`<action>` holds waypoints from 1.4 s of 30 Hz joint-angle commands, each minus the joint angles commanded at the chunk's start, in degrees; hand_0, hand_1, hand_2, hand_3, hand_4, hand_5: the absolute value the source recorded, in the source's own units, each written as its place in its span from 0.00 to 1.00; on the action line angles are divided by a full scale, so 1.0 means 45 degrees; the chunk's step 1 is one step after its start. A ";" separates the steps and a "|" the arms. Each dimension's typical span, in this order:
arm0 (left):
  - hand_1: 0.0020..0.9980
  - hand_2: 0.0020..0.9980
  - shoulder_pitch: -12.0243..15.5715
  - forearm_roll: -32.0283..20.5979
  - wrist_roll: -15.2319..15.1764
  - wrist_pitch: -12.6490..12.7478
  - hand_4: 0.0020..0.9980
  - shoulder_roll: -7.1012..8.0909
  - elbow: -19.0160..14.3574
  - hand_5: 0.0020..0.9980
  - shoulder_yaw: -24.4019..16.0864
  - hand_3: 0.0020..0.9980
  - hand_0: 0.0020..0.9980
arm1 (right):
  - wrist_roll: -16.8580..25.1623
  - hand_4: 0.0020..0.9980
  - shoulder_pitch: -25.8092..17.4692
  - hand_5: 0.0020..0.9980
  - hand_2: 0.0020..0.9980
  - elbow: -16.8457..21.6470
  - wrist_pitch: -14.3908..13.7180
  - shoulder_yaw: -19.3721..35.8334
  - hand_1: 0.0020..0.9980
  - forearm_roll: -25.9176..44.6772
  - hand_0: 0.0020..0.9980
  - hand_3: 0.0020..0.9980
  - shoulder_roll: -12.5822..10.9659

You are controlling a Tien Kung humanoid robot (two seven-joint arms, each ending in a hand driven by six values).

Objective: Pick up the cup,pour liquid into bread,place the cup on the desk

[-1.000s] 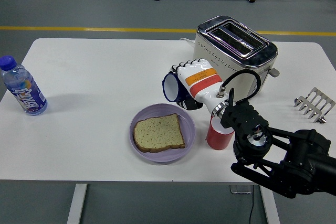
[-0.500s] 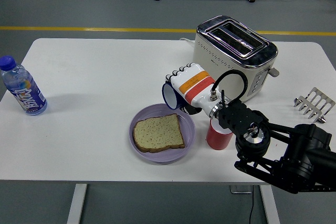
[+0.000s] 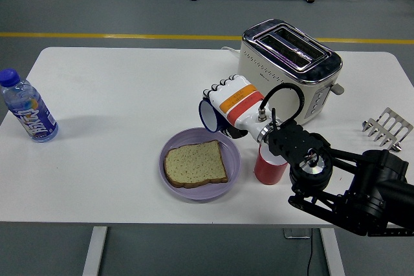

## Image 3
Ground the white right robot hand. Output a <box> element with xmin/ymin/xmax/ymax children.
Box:
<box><xmin>202</xmin><ymin>74</ymin><xmax>272</xmax><ymax>140</ymax></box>

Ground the blue enamel cup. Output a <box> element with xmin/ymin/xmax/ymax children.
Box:
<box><xmin>198</xmin><ymin>98</ymin><xmax>229</xmax><ymax>134</ymax></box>

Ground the slice of bread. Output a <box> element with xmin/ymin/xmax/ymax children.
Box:
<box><xmin>163</xmin><ymin>140</ymin><xmax>229</xmax><ymax>189</ymax></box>

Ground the red enamel cup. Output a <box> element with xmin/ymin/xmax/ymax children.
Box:
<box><xmin>254</xmin><ymin>143</ymin><xmax>289</xmax><ymax>186</ymax></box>

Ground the purple round plate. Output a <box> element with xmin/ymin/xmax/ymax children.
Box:
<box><xmin>158</xmin><ymin>127</ymin><xmax>242</xmax><ymax>202</ymax></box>

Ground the cream and chrome toaster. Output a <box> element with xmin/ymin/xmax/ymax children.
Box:
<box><xmin>235</xmin><ymin>19</ymin><xmax>345</xmax><ymax>126</ymax></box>

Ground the steel toast rack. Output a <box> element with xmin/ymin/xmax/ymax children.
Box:
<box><xmin>361</xmin><ymin>107</ymin><xmax>414</xmax><ymax>153</ymax></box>

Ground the blue-capped water bottle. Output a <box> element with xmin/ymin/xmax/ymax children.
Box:
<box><xmin>0</xmin><ymin>68</ymin><xmax>60</xmax><ymax>143</ymax></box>

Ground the white toaster cord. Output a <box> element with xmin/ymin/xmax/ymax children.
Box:
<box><xmin>221</xmin><ymin>46</ymin><xmax>241</xmax><ymax>58</ymax></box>

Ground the grey bracket under table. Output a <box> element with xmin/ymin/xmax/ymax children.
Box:
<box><xmin>283</xmin><ymin>228</ymin><xmax>311</xmax><ymax>240</ymax></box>

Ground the black cable under table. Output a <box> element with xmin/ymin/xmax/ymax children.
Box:
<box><xmin>306</xmin><ymin>228</ymin><xmax>315</xmax><ymax>276</ymax></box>

